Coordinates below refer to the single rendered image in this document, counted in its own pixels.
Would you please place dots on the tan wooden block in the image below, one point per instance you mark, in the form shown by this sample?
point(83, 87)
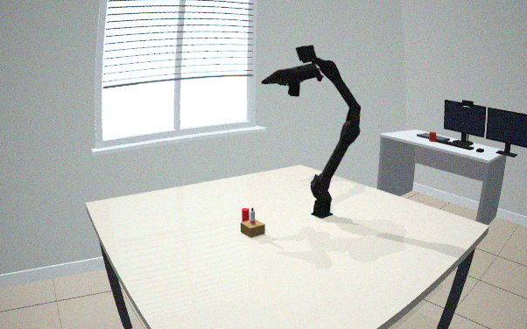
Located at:
point(252, 230)

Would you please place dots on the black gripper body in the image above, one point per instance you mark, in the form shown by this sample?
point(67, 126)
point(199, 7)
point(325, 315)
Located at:
point(293, 74)

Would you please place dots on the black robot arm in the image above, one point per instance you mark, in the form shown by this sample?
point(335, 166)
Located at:
point(349, 132)

